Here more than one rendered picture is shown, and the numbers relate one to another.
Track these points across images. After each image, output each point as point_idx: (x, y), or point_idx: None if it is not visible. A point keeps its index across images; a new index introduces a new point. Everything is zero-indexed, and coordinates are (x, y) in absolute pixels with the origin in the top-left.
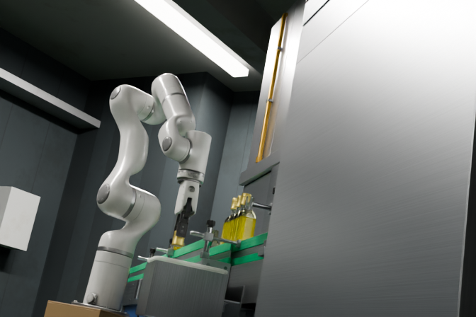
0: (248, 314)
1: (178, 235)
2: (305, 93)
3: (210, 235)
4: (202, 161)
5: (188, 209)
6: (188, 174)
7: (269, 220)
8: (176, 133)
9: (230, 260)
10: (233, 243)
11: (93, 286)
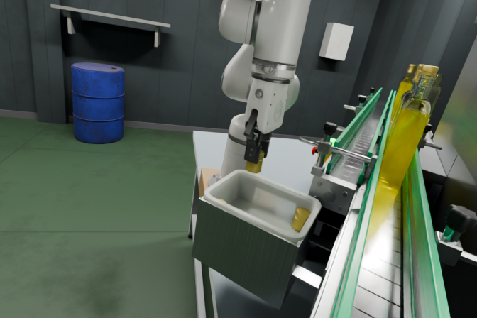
0: (429, 201)
1: (248, 160)
2: None
3: (324, 146)
4: (280, 42)
5: (248, 129)
6: (257, 67)
7: (475, 101)
8: None
9: (363, 179)
10: (363, 160)
11: (221, 168)
